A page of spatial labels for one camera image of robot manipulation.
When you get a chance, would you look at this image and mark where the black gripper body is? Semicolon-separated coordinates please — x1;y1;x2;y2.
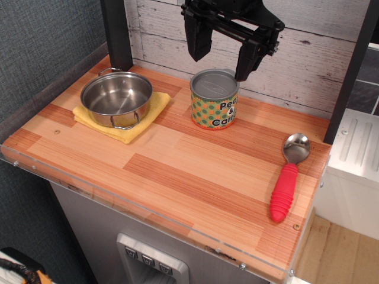
181;1;285;56

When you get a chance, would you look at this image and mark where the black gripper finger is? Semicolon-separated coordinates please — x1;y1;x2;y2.
184;14;213;62
235;29;270;82

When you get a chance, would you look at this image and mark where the stainless steel pot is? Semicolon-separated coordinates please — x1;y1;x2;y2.
81;67;153;124

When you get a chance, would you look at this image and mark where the peas and carrots can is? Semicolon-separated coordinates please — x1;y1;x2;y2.
190;69;239;130

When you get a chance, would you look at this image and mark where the yellow folded cloth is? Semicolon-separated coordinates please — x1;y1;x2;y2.
73;92;171;144

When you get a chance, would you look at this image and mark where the white toy sink unit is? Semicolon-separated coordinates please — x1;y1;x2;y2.
312;43;379;241

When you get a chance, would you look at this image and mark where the clear acrylic edge guard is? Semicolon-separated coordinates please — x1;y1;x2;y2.
2;138;299;283

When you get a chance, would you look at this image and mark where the grey toy fridge cabinet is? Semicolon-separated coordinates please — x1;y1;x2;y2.
52;183;266;283

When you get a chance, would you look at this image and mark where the silver dispenser panel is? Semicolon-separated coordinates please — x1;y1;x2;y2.
117;233;190;283

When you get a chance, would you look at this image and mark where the orange and black object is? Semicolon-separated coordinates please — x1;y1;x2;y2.
1;247;54;283

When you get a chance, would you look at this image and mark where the dark left frame post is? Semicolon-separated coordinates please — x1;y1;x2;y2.
100;0;133;71

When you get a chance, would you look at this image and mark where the dark frame post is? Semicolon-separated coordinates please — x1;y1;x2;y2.
323;0;378;144
100;0;133;71

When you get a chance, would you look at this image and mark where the red handled metal spoon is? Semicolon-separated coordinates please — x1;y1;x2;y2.
269;133;310;222

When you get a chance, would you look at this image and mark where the dark right frame post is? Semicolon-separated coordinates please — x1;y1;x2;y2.
323;0;378;144

